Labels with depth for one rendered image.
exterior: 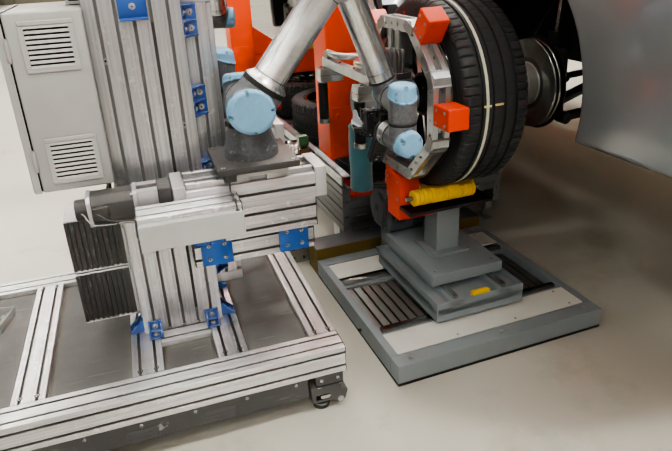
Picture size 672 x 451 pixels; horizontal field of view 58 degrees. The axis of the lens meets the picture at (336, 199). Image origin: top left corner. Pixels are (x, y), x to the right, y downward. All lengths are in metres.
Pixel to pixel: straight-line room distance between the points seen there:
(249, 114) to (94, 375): 0.94
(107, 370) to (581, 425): 1.42
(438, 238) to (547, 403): 0.71
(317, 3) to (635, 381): 1.56
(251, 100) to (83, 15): 0.52
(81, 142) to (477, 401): 1.41
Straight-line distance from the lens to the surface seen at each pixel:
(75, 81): 1.72
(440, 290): 2.27
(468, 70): 1.91
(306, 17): 1.48
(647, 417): 2.14
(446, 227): 2.36
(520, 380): 2.16
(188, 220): 1.55
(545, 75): 2.29
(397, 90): 1.58
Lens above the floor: 1.34
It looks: 23 degrees down
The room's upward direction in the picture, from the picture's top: 3 degrees counter-clockwise
